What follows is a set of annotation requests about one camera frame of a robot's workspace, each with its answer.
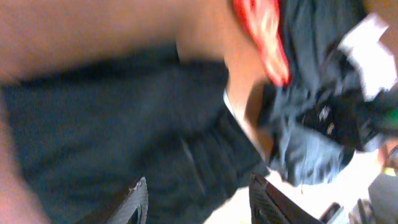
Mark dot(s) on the red garment in pile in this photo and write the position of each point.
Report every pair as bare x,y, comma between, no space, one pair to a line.
260,19

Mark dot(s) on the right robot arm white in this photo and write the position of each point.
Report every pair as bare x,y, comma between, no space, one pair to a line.
380,208

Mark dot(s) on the white garment under pile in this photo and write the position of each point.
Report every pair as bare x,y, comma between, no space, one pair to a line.
373,60

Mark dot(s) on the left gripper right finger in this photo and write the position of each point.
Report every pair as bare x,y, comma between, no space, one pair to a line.
270,206

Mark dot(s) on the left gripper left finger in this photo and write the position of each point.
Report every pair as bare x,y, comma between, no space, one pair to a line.
129,206

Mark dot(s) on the black garment white lettering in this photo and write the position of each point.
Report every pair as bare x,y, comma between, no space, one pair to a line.
321,118

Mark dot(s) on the black shorts patterned waistband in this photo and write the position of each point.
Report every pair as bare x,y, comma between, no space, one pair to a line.
86,135

